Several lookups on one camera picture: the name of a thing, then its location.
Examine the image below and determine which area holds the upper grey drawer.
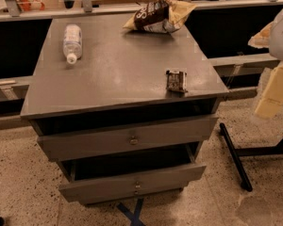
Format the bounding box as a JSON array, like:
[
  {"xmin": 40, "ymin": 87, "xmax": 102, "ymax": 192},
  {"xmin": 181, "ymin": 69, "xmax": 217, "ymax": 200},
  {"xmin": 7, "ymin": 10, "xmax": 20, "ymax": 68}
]
[{"xmin": 38, "ymin": 115, "xmax": 217, "ymax": 161}]

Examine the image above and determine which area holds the clear blue plastic water bottle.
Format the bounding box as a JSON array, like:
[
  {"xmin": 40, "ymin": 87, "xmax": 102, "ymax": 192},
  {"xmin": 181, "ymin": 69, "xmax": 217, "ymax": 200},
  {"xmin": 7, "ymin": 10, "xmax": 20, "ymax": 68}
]
[{"xmin": 63, "ymin": 24, "xmax": 82, "ymax": 65}]

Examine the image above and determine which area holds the lower grey drawer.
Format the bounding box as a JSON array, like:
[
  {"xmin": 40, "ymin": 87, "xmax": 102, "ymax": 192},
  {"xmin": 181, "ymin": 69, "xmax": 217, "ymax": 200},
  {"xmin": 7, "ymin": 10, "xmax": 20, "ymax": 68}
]
[{"xmin": 59, "ymin": 163, "xmax": 206, "ymax": 204}]

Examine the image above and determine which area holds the grey drawer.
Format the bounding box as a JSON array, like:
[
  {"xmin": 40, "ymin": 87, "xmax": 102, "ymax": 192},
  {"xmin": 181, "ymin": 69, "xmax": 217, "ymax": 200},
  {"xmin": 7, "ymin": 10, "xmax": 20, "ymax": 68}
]
[
  {"xmin": 38, "ymin": 115, "xmax": 217, "ymax": 161},
  {"xmin": 59, "ymin": 163, "xmax": 206, "ymax": 204}
]

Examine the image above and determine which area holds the black metal stand base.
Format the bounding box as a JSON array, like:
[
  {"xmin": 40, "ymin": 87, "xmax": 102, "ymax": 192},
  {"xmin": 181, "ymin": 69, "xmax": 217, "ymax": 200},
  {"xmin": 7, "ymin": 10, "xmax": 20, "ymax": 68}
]
[{"xmin": 219, "ymin": 123, "xmax": 283, "ymax": 192}]

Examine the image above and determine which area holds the brown chip bag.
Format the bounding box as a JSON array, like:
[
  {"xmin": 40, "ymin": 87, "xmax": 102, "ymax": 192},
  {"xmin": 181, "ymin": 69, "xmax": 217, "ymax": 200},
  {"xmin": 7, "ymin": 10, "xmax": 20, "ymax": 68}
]
[{"xmin": 124, "ymin": 0, "xmax": 196, "ymax": 34}]

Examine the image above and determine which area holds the grey drawer cabinet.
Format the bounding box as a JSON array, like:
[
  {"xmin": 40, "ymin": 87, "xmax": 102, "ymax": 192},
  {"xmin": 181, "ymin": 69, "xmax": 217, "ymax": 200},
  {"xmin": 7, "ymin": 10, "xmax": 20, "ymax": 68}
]
[{"xmin": 20, "ymin": 12, "xmax": 230, "ymax": 206}]

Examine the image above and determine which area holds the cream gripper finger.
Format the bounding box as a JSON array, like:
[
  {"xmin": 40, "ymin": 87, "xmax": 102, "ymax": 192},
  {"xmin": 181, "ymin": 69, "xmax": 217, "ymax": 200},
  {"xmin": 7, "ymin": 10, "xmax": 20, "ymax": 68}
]
[
  {"xmin": 248, "ymin": 23, "xmax": 273, "ymax": 49},
  {"xmin": 254, "ymin": 62, "xmax": 283, "ymax": 119}
]

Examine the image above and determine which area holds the small dark snack packet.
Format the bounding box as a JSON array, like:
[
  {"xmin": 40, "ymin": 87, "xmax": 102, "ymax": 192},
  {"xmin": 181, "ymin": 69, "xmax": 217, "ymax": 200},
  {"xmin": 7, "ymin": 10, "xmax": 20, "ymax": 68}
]
[{"xmin": 166, "ymin": 70, "xmax": 187, "ymax": 93}]

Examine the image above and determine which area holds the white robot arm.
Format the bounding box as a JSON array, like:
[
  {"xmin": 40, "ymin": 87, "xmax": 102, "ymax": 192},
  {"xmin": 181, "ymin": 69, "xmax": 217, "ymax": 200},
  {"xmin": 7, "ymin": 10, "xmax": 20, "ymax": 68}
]
[{"xmin": 248, "ymin": 9, "xmax": 283, "ymax": 119}]

